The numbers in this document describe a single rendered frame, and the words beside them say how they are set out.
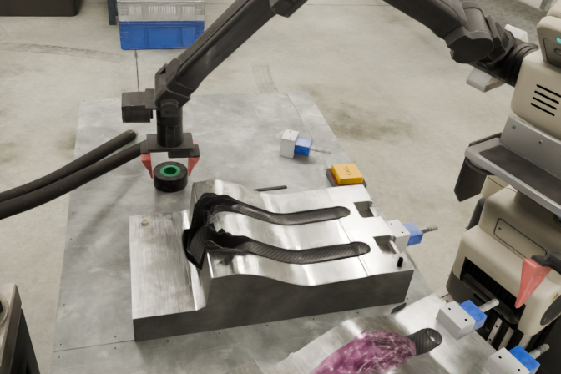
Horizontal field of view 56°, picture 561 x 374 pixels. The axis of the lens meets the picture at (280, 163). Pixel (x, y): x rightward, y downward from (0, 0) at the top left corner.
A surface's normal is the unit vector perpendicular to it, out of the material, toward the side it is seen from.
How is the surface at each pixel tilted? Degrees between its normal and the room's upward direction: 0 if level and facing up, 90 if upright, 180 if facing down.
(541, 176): 0
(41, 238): 0
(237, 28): 116
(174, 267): 0
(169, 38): 91
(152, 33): 91
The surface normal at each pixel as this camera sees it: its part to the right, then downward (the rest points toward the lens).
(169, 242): 0.09, -0.82
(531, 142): -0.83, 0.25
